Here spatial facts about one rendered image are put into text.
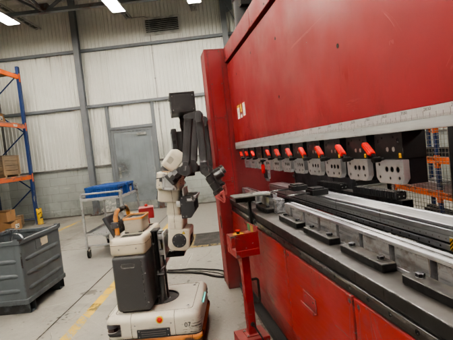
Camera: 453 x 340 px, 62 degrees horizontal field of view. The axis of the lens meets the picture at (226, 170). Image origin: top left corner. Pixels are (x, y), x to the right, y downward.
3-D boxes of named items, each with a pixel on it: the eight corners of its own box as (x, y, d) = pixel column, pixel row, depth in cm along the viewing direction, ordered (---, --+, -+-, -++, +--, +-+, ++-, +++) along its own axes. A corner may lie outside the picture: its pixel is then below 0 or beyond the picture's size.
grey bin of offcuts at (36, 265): (17, 289, 435) (8, 227, 431) (67, 284, 433) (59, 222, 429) (-33, 320, 355) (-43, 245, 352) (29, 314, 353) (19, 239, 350)
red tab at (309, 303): (300, 303, 186) (299, 289, 185) (305, 302, 186) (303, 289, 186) (313, 316, 171) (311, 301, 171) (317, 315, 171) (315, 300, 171)
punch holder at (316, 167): (309, 174, 189) (305, 142, 189) (324, 172, 191) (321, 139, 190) (321, 175, 175) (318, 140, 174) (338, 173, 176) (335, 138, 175)
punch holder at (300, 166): (294, 173, 209) (291, 143, 208) (309, 171, 211) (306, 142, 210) (305, 173, 194) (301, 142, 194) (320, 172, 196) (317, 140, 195)
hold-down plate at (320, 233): (303, 232, 195) (303, 227, 195) (313, 231, 196) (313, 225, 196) (329, 245, 165) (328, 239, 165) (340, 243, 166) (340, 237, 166)
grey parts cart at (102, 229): (106, 243, 628) (99, 187, 623) (145, 239, 626) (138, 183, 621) (84, 259, 539) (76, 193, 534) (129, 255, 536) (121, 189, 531)
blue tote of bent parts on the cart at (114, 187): (94, 197, 580) (92, 185, 579) (126, 194, 578) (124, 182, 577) (84, 200, 544) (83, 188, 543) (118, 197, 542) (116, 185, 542)
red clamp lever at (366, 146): (360, 142, 130) (374, 160, 123) (371, 140, 131) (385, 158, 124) (358, 146, 132) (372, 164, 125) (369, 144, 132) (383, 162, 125)
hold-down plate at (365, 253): (340, 251, 155) (340, 244, 155) (352, 249, 156) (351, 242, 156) (383, 273, 126) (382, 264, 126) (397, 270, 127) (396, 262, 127)
